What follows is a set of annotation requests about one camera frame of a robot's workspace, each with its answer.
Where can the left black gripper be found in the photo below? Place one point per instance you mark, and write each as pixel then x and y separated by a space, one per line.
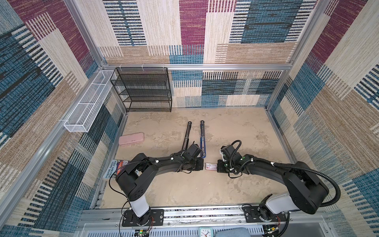
pixel 200 167

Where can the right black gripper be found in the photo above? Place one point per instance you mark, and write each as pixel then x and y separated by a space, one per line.
pixel 220 169

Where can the red white staples box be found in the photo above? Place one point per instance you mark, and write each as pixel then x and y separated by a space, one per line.
pixel 210 166

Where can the black stapler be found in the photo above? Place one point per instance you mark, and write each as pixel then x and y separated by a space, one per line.
pixel 187 134

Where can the blue stapler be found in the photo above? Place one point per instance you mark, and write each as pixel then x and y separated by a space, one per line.
pixel 202 139

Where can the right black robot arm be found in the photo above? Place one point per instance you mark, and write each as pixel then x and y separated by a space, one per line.
pixel 307 189

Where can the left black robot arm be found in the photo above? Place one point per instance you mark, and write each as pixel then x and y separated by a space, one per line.
pixel 135 178

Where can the small teal clock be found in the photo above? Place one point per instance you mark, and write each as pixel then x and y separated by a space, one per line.
pixel 205 232

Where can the pink pencil case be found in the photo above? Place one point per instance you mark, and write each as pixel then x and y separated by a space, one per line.
pixel 131 139

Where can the colourful magazine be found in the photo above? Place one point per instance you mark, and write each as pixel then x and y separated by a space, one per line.
pixel 114 168

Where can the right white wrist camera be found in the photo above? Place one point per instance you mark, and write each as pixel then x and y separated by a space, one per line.
pixel 226 152

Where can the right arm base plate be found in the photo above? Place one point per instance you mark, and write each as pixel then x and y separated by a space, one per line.
pixel 257 214

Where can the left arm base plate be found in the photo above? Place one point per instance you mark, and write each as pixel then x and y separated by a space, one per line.
pixel 152 217

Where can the black wire shelf rack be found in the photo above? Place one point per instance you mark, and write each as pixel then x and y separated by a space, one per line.
pixel 143 89

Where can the aluminium mounting rail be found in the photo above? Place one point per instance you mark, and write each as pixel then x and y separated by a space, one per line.
pixel 177 216

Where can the white wire mesh basket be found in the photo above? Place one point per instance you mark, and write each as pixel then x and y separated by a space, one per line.
pixel 85 112

